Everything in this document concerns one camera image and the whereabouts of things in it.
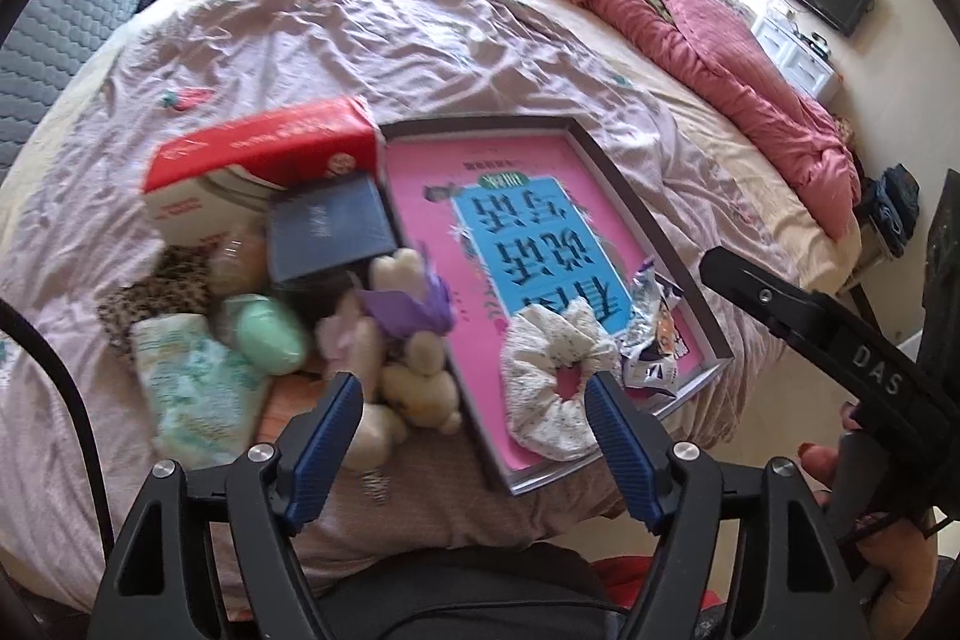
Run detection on silver snack wrapper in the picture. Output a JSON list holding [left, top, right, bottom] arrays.
[[618, 261, 692, 398]]

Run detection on black cable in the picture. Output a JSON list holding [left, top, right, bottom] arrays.
[[0, 297, 115, 611]]

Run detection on beige item in clear bag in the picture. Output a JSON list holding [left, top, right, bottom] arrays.
[[205, 223, 272, 301]]

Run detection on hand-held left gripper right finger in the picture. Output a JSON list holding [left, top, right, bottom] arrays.
[[585, 370, 856, 640]]

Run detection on white plush rabbit toy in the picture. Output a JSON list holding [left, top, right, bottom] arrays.
[[313, 246, 467, 462]]

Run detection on red cloth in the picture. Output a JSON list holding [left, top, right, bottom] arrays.
[[591, 556, 662, 605]]

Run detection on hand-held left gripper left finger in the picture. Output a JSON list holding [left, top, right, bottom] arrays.
[[97, 372, 365, 640]]

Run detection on leopard print scarf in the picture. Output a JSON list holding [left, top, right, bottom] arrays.
[[96, 245, 216, 357]]

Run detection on white floral scrunchie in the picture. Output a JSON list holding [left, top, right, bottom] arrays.
[[501, 297, 623, 461]]

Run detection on green sponge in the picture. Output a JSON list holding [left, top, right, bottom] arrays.
[[216, 293, 310, 376]]

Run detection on dark blue box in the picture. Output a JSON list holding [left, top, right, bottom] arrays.
[[266, 173, 400, 286]]

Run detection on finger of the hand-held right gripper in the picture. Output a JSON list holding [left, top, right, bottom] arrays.
[[700, 246, 833, 362]]

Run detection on person's dark trousers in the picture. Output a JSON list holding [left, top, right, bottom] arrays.
[[313, 544, 610, 640]]

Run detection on dark board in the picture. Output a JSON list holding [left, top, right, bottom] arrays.
[[921, 166, 960, 372]]

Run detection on tissue packet green print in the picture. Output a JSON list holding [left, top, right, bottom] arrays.
[[133, 313, 272, 470]]

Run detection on pink duvet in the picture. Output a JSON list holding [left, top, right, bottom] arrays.
[[500, 0, 863, 251]]

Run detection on white cabinet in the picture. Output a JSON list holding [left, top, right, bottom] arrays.
[[750, 5, 838, 103]]

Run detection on grey padded headboard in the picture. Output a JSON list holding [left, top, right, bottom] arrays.
[[0, 0, 175, 180]]

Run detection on blue bag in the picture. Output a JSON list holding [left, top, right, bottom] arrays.
[[857, 163, 921, 260]]

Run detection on person's right hand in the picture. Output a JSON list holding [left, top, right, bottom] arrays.
[[799, 401, 942, 615]]

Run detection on pink quilted bedspread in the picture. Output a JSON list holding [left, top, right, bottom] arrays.
[[0, 0, 863, 618]]

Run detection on red and white tissue pack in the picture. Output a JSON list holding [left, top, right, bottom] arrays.
[[142, 95, 388, 253]]

